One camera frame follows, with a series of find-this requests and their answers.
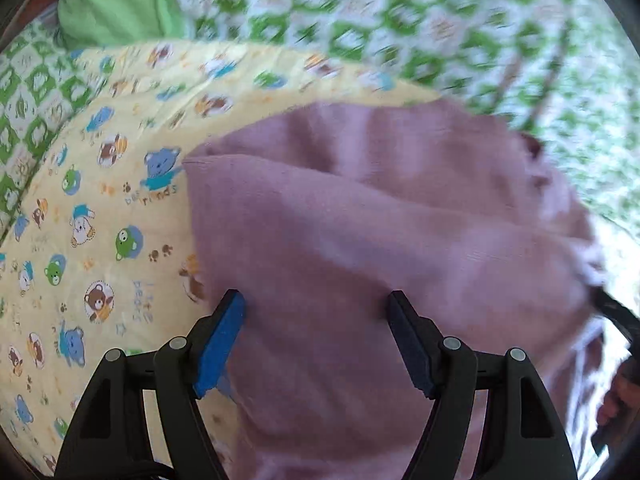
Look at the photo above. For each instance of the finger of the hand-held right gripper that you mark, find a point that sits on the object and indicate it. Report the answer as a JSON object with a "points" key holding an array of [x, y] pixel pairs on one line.
{"points": [[617, 310]]}

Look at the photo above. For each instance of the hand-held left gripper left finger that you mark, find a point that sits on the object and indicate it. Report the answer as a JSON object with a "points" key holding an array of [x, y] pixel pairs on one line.
{"points": [[222, 340]]}

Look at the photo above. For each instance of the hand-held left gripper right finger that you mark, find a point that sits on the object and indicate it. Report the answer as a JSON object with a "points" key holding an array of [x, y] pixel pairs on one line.
{"points": [[412, 345]]}

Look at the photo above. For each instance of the purple knit sweater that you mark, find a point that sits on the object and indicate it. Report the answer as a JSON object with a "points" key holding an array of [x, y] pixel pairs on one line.
{"points": [[380, 240]]}

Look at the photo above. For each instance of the person's right hand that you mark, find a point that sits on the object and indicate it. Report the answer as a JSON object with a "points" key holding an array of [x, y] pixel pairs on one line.
{"points": [[615, 397]]}

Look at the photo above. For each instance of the yellow bear-print bed sheet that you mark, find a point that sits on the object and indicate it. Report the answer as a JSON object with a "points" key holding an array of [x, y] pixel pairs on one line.
{"points": [[100, 220]]}

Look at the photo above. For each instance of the green checked pillow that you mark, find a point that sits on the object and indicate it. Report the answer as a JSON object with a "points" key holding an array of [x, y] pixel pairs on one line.
{"points": [[30, 110]]}

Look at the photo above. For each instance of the green checked quilt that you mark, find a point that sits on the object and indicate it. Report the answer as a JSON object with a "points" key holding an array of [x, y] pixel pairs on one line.
{"points": [[380, 20]]}

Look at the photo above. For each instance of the plain green quilt lining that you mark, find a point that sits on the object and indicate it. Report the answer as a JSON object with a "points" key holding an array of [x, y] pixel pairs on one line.
{"points": [[117, 0]]}

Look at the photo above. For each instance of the red patterned blanket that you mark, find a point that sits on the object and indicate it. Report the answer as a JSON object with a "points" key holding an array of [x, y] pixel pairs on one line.
{"points": [[42, 2]]}

